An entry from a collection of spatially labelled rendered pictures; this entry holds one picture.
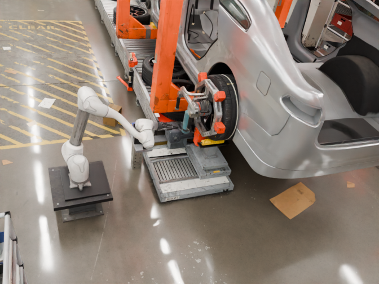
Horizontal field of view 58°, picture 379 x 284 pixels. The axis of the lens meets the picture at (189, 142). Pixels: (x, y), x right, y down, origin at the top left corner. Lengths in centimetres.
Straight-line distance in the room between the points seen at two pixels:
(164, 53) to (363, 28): 228
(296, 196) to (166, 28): 230
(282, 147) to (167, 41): 151
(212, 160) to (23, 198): 192
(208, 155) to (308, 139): 145
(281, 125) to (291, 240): 142
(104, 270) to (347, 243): 239
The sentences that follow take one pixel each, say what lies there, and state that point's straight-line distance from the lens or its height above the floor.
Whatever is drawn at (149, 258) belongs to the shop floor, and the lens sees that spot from 318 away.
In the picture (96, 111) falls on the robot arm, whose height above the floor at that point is 108.
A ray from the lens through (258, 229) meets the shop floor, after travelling 362.
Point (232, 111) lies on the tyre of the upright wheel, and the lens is 321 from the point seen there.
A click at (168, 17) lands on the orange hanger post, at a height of 159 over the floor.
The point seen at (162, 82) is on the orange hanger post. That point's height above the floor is 91.
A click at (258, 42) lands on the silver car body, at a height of 169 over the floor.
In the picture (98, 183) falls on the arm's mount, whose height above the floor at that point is 32.
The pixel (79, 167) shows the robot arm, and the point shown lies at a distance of 308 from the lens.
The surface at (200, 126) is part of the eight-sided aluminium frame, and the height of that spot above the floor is 59.
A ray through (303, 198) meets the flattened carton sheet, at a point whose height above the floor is 1.
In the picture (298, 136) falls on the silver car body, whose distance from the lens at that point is 267.
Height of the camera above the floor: 270
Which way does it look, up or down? 38 degrees down
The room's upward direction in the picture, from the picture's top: 12 degrees clockwise
